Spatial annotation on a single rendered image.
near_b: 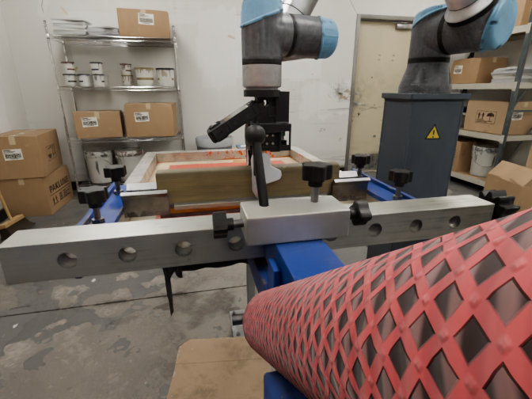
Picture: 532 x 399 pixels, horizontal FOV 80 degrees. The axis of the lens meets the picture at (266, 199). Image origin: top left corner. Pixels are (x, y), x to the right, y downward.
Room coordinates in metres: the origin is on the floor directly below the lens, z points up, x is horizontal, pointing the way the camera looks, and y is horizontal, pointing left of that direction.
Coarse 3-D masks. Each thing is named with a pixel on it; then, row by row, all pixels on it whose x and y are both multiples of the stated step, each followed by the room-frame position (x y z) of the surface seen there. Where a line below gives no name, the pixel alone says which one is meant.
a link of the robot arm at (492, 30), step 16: (448, 0) 0.88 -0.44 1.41; (464, 0) 0.86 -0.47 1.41; (480, 0) 0.86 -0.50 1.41; (496, 0) 0.86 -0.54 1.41; (512, 0) 0.87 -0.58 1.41; (448, 16) 0.91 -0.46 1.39; (464, 16) 0.87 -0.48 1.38; (480, 16) 0.86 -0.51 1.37; (496, 16) 0.84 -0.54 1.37; (512, 16) 0.88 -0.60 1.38; (448, 32) 0.94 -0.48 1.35; (464, 32) 0.89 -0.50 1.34; (480, 32) 0.87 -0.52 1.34; (496, 32) 0.85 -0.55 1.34; (448, 48) 0.96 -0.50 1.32; (464, 48) 0.92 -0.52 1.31; (480, 48) 0.89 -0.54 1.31; (496, 48) 0.89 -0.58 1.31
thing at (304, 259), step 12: (312, 240) 0.34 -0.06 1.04; (264, 252) 0.39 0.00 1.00; (276, 252) 0.32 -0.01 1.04; (288, 252) 0.31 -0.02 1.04; (300, 252) 0.31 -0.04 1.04; (312, 252) 0.31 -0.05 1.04; (324, 252) 0.31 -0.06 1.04; (288, 264) 0.29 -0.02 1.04; (300, 264) 0.29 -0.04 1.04; (312, 264) 0.29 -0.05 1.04; (324, 264) 0.29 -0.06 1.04; (336, 264) 0.29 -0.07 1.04; (288, 276) 0.28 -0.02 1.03; (300, 276) 0.27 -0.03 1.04
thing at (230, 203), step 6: (252, 198) 0.63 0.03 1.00; (270, 198) 0.63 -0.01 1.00; (276, 198) 0.63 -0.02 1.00; (282, 198) 0.63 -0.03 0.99; (288, 198) 0.64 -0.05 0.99; (174, 204) 0.59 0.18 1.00; (180, 204) 0.59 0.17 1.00; (186, 204) 0.59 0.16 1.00; (192, 204) 0.60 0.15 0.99; (198, 204) 0.60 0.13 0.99; (204, 204) 0.60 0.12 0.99; (210, 204) 0.60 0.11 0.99; (216, 204) 0.60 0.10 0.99; (222, 204) 0.61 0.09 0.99; (228, 204) 0.61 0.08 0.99; (234, 204) 0.61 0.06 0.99; (174, 210) 0.59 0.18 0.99
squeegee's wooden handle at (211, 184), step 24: (192, 168) 0.63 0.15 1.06; (216, 168) 0.63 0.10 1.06; (240, 168) 0.63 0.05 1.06; (288, 168) 0.65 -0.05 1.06; (336, 168) 0.67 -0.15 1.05; (168, 192) 0.60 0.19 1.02; (192, 192) 0.61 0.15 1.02; (216, 192) 0.62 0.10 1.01; (240, 192) 0.63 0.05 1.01; (288, 192) 0.65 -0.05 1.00
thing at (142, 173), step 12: (144, 156) 1.10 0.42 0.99; (156, 156) 1.15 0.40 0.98; (168, 156) 1.16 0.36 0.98; (180, 156) 1.17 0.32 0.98; (192, 156) 1.18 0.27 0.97; (204, 156) 1.19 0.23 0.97; (216, 156) 1.20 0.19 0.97; (228, 156) 1.21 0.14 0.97; (240, 156) 1.22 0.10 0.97; (276, 156) 1.25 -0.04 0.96; (288, 156) 1.26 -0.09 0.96; (300, 156) 1.14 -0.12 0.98; (312, 156) 1.10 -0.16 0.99; (144, 168) 0.92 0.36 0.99; (132, 180) 0.79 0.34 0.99; (144, 180) 0.84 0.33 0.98
